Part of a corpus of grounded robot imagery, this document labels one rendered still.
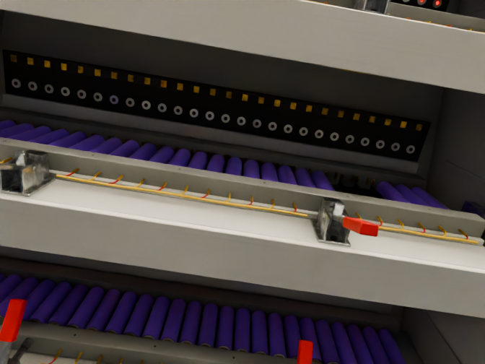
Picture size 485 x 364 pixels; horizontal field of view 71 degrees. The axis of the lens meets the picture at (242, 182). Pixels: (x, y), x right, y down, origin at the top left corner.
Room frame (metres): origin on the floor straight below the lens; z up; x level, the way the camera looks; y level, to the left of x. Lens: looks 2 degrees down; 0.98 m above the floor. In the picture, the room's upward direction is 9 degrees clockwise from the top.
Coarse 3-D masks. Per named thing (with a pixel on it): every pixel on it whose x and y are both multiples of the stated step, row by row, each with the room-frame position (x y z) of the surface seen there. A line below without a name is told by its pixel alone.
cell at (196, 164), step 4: (196, 152) 0.40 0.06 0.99; (200, 152) 0.40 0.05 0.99; (204, 152) 0.40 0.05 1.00; (196, 156) 0.38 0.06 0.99; (200, 156) 0.39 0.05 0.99; (204, 156) 0.39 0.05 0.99; (192, 160) 0.37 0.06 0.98; (196, 160) 0.37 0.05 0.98; (200, 160) 0.37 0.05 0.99; (204, 160) 0.38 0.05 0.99; (188, 164) 0.37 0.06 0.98; (192, 164) 0.36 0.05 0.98; (196, 164) 0.36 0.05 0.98; (200, 164) 0.36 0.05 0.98; (204, 164) 0.38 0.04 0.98; (196, 168) 0.35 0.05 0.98; (200, 168) 0.35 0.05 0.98; (204, 168) 0.37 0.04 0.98
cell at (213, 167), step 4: (212, 156) 0.40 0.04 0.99; (216, 156) 0.40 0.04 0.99; (220, 156) 0.40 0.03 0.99; (212, 160) 0.38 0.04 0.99; (216, 160) 0.38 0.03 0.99; (220, 160) 0.39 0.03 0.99; (224, 160) 0.40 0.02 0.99; (212, 164) 0.37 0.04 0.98; (216, 164) 0.37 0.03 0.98; (220, 164) 0.38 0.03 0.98; (208, 168) 0.36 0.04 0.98; (212, 168) 0.35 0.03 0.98; (216, 168) 0.35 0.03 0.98; (220, 168) 0.36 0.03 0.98; (220, 172) 0.36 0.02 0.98
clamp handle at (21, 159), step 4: (16, 152) 0.27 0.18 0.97; (20, 152) 0.28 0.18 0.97; (24, 152) 0.28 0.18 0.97; (16, 156) 0.27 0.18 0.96; (20, 156) 0.27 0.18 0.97; (24, 156) 0.28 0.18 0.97; (16, 160) 0.28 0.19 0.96; (20, 160) 0.28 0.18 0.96; (24, 160) 0.28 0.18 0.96; (0, 164) 0.25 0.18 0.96; (4, 164) 0.25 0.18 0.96; (8, 164) 0.26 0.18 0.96; (12, 164) 0.27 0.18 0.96; (16, 164) 0.28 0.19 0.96; (20, 164) 0.28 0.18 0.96; (24, 164) 0.28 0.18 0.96; (0, 168) 0.25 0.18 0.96; (4, 168) 0.25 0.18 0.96; (8, 168) 0.26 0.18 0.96; (12, 168) 0.26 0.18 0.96; (16, 168) 0.27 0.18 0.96; (20, 168) 0.27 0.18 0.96
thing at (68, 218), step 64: (192, 128) 0.44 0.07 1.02; (0, 192) 0.27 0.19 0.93; (64, 192) 0.29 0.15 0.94; (128, 192) 0.31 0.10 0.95; (448, 192) 0.42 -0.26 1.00; (128, 256) 0.28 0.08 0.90; (192, 256) 0.28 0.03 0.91; (256, 256) 0.28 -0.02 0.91; (320, 256) 0.28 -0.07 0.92; (384, 256) 0.28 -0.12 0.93; (448, 256) 0.30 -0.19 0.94
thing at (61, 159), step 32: (0, 160) 0.31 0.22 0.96; (64, 160) 0.31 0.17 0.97; (96, 160) 0.31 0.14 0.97; (128, 160) 0.32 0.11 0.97; (160, 192) 0.30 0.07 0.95; (224, 192) 0.32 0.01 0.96; (256, 192) 0.32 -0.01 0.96; (288, 192) 0.32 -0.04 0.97; (320, 192) 0.33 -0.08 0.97; (416, 224) 0.33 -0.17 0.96; (448, 224) 0.33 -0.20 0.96; (480, 224) 0.33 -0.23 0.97
